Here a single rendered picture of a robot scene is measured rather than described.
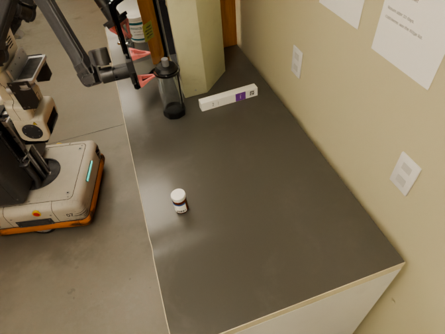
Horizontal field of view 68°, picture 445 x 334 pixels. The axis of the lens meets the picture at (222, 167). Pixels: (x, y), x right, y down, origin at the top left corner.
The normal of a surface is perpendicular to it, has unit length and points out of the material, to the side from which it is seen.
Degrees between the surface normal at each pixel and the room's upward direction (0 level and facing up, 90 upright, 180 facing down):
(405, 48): 90
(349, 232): 0
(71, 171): 0
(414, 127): 90
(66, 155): 0
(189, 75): 90
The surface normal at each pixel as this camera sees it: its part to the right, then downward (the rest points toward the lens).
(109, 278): -0.07, -0.66
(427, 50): -0.94, 0.29
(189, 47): 0.32, 0.69
